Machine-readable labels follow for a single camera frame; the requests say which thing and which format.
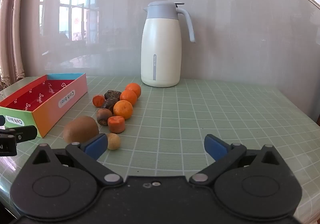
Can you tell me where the small tan longan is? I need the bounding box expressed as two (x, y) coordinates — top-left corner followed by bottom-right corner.
(106, 133), (121, 150)

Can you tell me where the tangerine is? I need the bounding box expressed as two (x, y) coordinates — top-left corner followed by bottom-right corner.
(125, 83), (142, 98)
(113, 100), (134, 120)
(120, 89), (138, 106)

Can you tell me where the brown object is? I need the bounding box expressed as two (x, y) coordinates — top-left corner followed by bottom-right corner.
(108, 115), (125, 133)

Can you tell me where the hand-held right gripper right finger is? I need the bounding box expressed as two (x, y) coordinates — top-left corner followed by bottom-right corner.
(189, 134), (281, 185)

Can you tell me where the brown round wrinkled fruit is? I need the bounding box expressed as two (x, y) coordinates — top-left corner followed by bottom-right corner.
(96, 108), (113, 126)

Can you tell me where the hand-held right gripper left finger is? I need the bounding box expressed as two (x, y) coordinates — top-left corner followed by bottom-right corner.
(32, 133), (123, 186)

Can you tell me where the beige lace curtain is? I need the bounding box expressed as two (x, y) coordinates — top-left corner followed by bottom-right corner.
(0, 0), (28, 91)

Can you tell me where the small carrot piece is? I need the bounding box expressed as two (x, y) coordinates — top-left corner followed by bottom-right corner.
(92, 95), (106, 107)

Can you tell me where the colourful cardboard box red inside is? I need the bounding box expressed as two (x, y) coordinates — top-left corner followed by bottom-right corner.
(0, 73), (88, 139)

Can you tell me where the dark wrinkled date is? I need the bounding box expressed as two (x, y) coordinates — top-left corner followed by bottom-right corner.
(100, 97), (119, 109)
(104, 90), (122, 101)

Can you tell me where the cream thermos jug grey lid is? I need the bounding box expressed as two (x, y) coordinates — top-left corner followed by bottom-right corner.
(140, 1), (196, 88)

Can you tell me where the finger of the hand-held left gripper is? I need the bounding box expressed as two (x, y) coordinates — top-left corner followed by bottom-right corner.
(0, 125), (38, 143)

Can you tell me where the green checked tablecloth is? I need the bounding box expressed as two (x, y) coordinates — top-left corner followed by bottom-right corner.
(0, 75), (320, 224)

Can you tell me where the brown kiwi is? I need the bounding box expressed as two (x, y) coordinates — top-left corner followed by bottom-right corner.
(63, 115), (100, 144)

